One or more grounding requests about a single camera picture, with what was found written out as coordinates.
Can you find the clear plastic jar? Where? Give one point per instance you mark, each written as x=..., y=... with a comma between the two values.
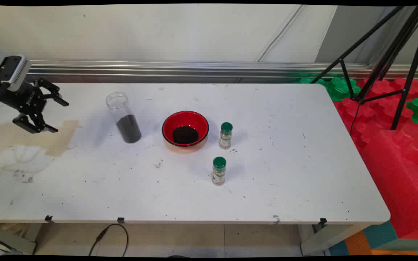
x=116, y=105

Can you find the red bowl black rim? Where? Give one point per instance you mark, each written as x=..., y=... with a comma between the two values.
x=185, y=119

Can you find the red foam puzzle mat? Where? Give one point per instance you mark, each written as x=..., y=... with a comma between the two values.
x=372, y=116

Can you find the green lid spice jar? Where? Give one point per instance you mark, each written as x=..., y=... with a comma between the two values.
x=225, y=137
x=218, y=172

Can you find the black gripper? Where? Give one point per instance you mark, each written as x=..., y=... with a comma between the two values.
x=24, y=98

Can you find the aluminium rail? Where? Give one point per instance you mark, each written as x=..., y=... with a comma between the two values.
x=158, y=69

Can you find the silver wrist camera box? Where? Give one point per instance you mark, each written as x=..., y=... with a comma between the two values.
x=16, y=72

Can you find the white wall conduit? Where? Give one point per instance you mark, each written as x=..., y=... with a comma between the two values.
x=281, y=30

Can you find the black tripod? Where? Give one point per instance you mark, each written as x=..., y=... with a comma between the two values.
x=390, y=54

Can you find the grey metal table leg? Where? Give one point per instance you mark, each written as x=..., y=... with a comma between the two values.
x=328, y=239
x=11, y=241

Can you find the teal orange foam mat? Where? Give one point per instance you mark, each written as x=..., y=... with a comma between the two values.
x=376, y=239

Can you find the black seeds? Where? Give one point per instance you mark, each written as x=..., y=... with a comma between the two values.
x=129, y=130
x=185, y=135

